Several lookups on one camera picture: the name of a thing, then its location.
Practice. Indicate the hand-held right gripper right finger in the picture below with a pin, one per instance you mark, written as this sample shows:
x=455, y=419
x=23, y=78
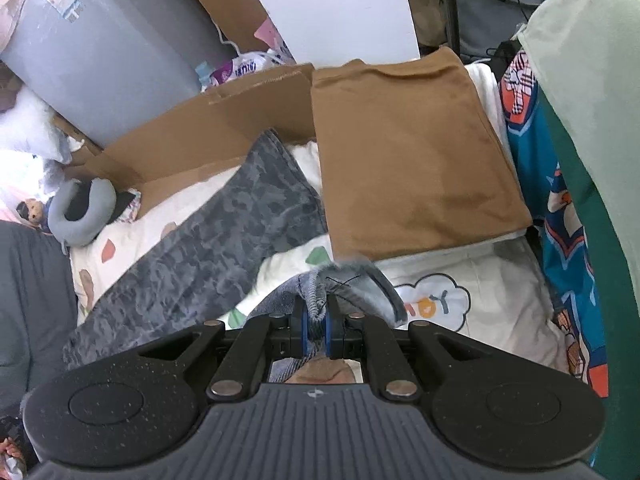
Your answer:
x=330, y=330

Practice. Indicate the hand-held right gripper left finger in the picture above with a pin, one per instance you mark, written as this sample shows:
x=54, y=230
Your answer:
x=300, y=330

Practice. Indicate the grey camouflage pants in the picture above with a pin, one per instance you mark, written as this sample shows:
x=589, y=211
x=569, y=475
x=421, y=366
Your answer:
x=210, y=240

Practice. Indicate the cream bear print blanket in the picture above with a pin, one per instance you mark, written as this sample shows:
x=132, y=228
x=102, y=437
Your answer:
x=490, y=285

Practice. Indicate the brown folded garment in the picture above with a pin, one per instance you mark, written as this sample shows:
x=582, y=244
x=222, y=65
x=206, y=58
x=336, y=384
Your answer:
x=410, y=160

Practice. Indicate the floral print cloth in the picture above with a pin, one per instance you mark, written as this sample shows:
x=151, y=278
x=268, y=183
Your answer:
x=132, y=210

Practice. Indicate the grey neck pillow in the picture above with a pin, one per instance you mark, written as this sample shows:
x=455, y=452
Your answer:
x=100, y=230

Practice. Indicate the flat brown cardboard sheet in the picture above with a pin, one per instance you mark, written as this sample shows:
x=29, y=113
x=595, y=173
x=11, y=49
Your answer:
x=200, y=130

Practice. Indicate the black cloth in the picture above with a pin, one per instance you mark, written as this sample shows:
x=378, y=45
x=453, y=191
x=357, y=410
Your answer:
x=82, y=205

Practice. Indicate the teal cartoon print blanket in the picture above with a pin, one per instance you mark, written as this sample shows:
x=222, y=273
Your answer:
x=565, y=240

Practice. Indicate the purple and white detergent bag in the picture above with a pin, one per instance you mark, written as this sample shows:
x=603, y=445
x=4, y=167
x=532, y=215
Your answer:
x=245, y=67

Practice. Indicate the blue cap detergent bottle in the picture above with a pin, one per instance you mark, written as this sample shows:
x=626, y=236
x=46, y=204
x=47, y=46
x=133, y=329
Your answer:
x=202, y=77

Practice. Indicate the white folded garment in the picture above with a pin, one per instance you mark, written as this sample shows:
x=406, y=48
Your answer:
x=492, y=110

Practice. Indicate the brown teddy bear toy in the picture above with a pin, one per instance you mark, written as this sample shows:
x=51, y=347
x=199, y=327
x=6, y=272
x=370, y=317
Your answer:
x=32, y=212

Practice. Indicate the tall brown cardboard box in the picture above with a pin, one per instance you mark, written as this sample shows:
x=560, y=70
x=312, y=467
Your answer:
x=225, y=5

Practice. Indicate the green two-tone garment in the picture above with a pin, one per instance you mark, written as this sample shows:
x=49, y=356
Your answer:
x=590, y=110

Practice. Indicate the white fluffy pillow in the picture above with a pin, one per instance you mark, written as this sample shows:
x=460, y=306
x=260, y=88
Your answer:
x=25, y=125

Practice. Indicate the grey fabric bag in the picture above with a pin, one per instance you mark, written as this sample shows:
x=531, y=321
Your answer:
x=505, y=5

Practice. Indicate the pink garment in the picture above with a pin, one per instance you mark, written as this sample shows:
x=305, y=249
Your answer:
x=10, y=0

